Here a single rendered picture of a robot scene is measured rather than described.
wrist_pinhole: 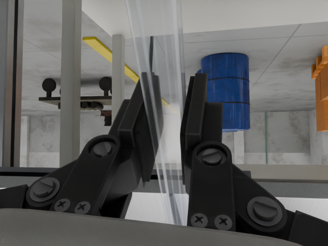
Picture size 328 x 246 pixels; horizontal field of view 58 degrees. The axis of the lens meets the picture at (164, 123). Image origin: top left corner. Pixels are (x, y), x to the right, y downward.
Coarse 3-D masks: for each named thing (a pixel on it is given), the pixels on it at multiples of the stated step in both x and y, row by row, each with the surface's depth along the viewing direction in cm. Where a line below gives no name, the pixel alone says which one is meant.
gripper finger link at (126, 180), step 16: (128, 112) 11; (144, 112) 11; (112, 128) 11; (128, 128) 10; (144, 128) 11; (128, 144) 10; (144, 144) 11; (128, 160) 10; (144, 160) 11; (48, 176) 10; (64, 176) 10; (128, 176) 10; (144, 176) 12; (32, 192) 9; (48, 192) 9; (112, 192) 10; (128, 192) 11; (32, 208) 9; (48, 208) 9
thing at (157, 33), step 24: (144, 0) 8; (168, 0) 8; (144, 24) 8; (168, 24) 8; (144, 48) 9; (168, 48) 9; (144, 72) 9; (168, 72) 9; (144, 96) 10; (168, 96) 10; (168, 120) 11; (168, 144) 12; (168, 168) 13; (168, 192) 14; (168, 216) 16
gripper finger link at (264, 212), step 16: (192, 80) 12; (192, 96) 11; (192, 112) 10; (208, 112) 12; (192, 128) 10; (208, 128) 11; (192, 144) 10; (240, 176) 9; (240, 192) 9; (256, 192) 9; (240, 208) 8; (256, 208) 8; (272, 208) 8; (256, 224) 8; (272, 224) 8
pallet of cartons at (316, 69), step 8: (320, 56) 327; (320, 64) 312; (312, 72) 364; (320, 72) 329; (320, 80) 332; (320, 88) 332; (320, 96) 331; (320, 104) 343; (320, 112) 344; (320, 120) 345; (320, 128) 346
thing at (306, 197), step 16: (0, 176) 21; (16, 176) 20; (32, 176) 26; (144, 192) 18; (160, 192) 18; (272, 192) 16; (288, 192) 16; (304, 192) 16; (320, 192) 16; (128, 208) 19; (144, 208) 19; (160, 208) 19; (288, 208) 17; (304, 208) 17; (320, 208) 16
